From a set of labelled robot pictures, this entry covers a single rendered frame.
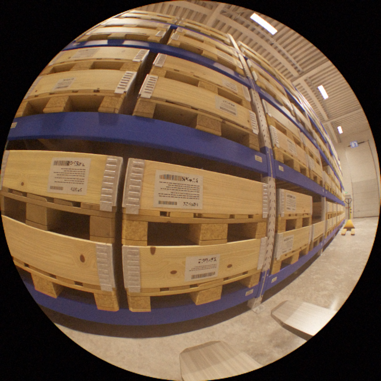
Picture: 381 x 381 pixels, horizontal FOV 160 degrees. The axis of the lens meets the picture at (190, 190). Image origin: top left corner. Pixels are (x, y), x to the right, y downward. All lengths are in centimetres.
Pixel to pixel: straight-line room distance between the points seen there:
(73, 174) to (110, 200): 20
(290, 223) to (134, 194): 130
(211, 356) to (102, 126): 91
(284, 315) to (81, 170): 97
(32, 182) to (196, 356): 86
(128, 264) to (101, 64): 116
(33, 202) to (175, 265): 69
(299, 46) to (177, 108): 800
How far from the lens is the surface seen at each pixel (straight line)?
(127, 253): 55
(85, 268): 63
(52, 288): 80
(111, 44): 140
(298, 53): 856
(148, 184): 53
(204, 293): 74
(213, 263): 68
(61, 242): 64
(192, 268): 63
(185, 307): 78
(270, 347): 99
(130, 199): 52
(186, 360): 47
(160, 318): 79
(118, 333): 99
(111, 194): 54
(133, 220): 53
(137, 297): 66
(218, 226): 64
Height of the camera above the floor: 77
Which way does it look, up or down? 8 degrees up
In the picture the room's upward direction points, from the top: 3 degrees clockwise
